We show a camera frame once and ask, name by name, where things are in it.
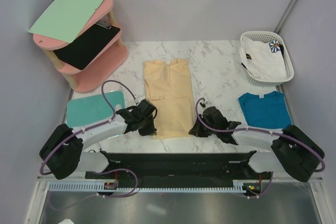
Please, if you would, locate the yellow t shirt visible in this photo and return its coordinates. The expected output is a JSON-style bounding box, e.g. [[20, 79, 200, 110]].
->
[[143, 59, 195, 139]]

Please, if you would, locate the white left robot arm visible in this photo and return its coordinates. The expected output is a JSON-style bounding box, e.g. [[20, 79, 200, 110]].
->
[[39, 99, 158, 180]]

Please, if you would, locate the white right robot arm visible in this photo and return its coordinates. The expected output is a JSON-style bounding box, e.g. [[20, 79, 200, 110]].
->
[[189, 106, 326, 182]]

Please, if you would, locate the teal cutting board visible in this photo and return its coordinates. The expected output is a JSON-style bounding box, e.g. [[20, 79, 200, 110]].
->
[[66, 94, 113, 127]]

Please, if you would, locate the blue t shirt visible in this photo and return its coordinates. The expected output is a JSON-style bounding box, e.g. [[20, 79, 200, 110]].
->
[[238, 91, 292, 129]]

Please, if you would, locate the pink three tier shelf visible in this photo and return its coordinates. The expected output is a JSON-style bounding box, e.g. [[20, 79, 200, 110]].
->
[[29, 0, 128, 93]]

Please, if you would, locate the white t shirt with flower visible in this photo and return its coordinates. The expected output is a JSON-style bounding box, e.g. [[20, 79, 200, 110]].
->
[[239, 37, 287, 82]]

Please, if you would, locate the black clipboard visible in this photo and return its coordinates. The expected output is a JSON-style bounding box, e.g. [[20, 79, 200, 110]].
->
[[54, 24, 121, 70]]

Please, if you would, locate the white plastic basket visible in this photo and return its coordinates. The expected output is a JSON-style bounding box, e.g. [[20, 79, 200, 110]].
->
[[239, 31, 294, 87]]

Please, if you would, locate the green clipboard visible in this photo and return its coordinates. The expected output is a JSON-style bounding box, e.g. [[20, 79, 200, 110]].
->
[[28, 0, 104, 43]]

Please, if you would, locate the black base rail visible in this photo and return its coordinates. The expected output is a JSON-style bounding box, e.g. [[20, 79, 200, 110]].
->
[[85, 153, 271, 186]]

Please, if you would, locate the white cable duct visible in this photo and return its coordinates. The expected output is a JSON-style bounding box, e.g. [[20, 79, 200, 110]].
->
[[48, 181, 262, 193]]

